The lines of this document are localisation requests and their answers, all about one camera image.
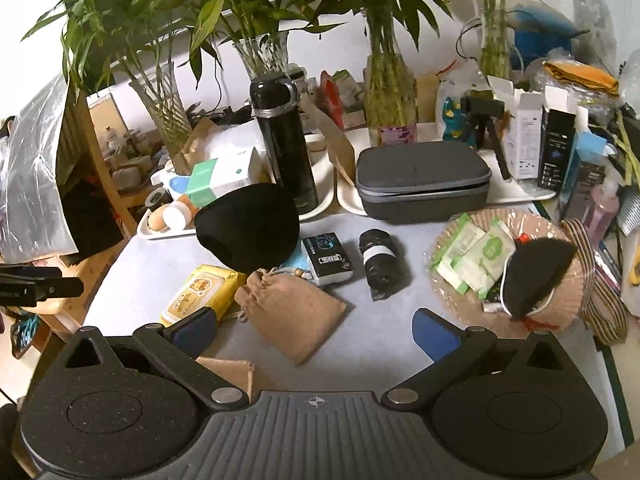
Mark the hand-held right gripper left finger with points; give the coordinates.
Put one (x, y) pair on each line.
(196, 329)

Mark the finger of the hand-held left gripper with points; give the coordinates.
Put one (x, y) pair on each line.
(30, 272)
(40, 291)

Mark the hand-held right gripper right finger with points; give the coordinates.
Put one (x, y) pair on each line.
(436, 336)

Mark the yellow wet wipes pack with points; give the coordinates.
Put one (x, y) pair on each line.
(200, 295)

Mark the brown fabric bag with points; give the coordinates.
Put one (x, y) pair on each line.
(230, 372)

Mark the green white wipes packet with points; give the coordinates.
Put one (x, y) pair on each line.
(452, 278)
(456, 244)
(492, 250)

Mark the black trash bag roll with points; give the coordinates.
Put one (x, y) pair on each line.
(378, 265)

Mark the clear plastic sheet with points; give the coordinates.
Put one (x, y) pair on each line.
(35, 175)

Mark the white tray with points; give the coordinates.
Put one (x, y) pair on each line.
(500, 191)
(145, 230)

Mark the brown egg-shaped pouch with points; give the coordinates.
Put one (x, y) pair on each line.
(157, 221)

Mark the white-capped bottle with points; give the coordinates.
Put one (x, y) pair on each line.
(177, 215)

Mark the black knit cap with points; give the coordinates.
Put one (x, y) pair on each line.
(247, 225)

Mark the blue face mask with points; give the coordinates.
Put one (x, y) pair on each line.
(294, 263)

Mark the black eye mask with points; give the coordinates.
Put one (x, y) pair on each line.
(537, 270)

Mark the wooden chair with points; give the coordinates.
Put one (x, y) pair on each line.
(102, 165)

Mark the small black box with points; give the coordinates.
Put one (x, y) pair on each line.
(327, 258)

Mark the black tape roll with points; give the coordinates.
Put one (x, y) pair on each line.
(157, 200)

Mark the white blue spray bottle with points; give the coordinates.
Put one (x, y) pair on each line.
(177, 185)

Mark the grey zip case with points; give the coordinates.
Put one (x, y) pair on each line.
(422, 180)

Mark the green white box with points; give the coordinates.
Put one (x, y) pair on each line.
(225, 175)

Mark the brown paper bag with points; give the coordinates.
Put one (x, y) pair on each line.
(326, 135)
(200, 141)

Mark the black thermos bottle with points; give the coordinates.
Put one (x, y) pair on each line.
(282, 150)

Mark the pink pump bottle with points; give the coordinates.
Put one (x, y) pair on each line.
(598, 210)

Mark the white carton box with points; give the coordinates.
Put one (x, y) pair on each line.
(522, 146)

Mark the glass vase with bamboo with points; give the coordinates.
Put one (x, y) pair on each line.
(262, 55)
(390, 92)
(495, 47)
(165, 107)

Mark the blue patterned bag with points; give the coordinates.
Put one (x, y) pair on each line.
(455, 121)

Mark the black carton box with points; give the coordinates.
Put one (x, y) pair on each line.
(555, 150)

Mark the blue box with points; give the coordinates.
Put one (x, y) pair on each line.
(595, 143)

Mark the red packet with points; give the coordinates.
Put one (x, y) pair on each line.
(331, 101)

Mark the green white carton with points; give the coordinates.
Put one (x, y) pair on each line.
(351, 91)

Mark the yellow cloth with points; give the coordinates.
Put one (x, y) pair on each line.
(580, 76)

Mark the black mini tripod camera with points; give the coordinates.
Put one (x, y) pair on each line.
(482, 105)

